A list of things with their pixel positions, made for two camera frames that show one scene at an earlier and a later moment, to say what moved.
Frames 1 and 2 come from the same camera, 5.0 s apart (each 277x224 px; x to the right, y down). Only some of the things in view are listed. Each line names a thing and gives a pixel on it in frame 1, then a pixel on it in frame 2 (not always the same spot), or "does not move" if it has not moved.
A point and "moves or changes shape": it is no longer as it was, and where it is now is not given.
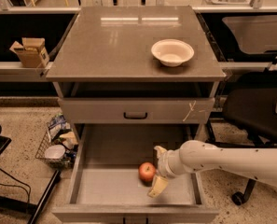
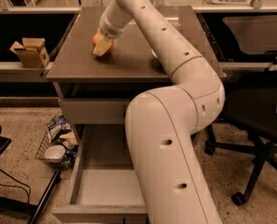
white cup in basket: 54,151 does not move
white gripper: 162,164 -> 111,31
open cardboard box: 32,53 does not move
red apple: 146,172 moves or changes shape
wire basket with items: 59,145 does not move
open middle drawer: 106,188 does not move
